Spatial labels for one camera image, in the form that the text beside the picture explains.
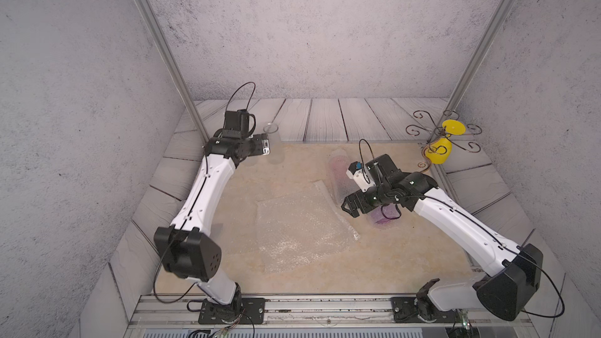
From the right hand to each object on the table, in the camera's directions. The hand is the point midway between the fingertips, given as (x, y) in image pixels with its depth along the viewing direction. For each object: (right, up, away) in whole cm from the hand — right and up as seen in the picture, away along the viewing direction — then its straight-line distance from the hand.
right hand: (354, 201), depth 76 cm
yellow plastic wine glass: (+33, +17, +11) cm, 38 cm away
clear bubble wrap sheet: (-18, -13, +15) cm, 27 cm away
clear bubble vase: (-30, +17, +42) cm, 55 cm away
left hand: (-31, +19, +6) cm, 37 cm away
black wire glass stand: (+28, +25, +6) cm, 38 cm away
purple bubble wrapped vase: (+7, -2, -10) cm, 13 cm away
